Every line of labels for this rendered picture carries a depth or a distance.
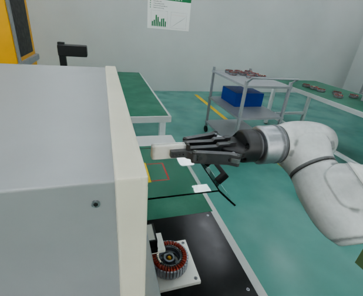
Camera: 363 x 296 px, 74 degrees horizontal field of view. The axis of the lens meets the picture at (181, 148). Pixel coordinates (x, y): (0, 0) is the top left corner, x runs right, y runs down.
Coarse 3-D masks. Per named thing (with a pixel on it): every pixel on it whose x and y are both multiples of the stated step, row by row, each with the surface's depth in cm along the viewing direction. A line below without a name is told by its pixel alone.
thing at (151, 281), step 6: (150, 252) 35; (150, 258) 34; (150, 264) 33; (150, 270) 33; (150, 276) 32; (156, 276) 32; (150, 282) 31; (156, 282) 31; (150, 288) 30; (156, 288) 30; (150, 294) 30; (156, 294) 30
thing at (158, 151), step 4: (164, 144) 48; (168, 144) 49; (172, 144) 49; (176, 144) 49; (180, 144) 49; (184, 144) 49; (152, 148) 48; (156, 148) 48; (160, 148) 48; (164, 148) 48; (168, 148) 48; (172, 148) 49; (176, 148) 49; (180, 148) 49; (184, 148) 50; (152, 152) 48; (156, 152) 48; (160, 152) 48; (164, 152) 49; (168, 152) 49; (152, 156) 48; (156, 156) 48; (160, 156) 49; (164, 156) 49; (168, 156) 49
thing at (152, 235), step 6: (150, 228) 65; (150, 234) 63; (156, 234) 68; (150, 240) 61; (156, 240) 62; (162, 240) 67; (150, 246) 62; (156, 246) 62; (162, 246) 65; (156, 252) 63; (162, 252) 64
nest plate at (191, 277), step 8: (184, 240) 80; (192, 264) 72; (192, 272) 70; (160, 280) 67; (168, 280) 67; (176, 280) 67; (184, 280) 67; (192, 280) 68; (200, 280) 68; (160, 288) 65; (168, 288) 65; (176, 288) 66
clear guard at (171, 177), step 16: (144, 160) 68; (160, 160) 69; (176, 160) 70; (160, 176) 62; (176, 176) 62; (192, 176) 63; (208, 176) 64; (160, 192) 56; (176, 192) 56; (192, 192) 57; (208, 192) 58; (224, 192) 63
